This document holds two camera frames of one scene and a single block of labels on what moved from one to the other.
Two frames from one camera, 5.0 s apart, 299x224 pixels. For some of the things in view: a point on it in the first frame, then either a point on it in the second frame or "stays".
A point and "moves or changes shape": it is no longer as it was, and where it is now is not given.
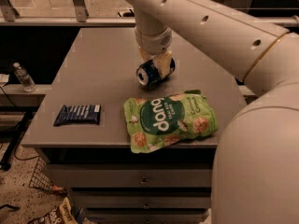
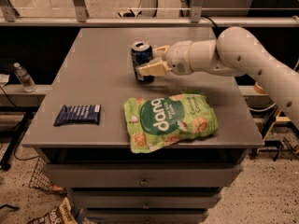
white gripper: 153,43 -> 178,57
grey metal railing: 9,15 stays
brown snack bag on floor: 62,214 stays
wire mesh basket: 41,178 stays
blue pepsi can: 148,72 moves or changes shape
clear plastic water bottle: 24,78 stays
